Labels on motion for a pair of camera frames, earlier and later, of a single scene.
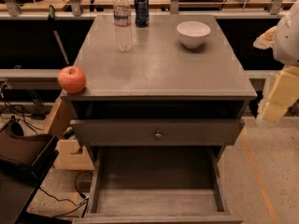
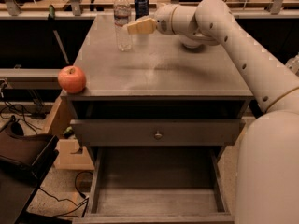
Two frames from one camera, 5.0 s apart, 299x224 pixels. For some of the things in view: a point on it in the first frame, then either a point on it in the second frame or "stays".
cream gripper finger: x=283 y=91 -> x=163 y=21
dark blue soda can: x=142 y=10 stays
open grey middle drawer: x=157 y=185 stays
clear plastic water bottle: x=122 y=22 stays
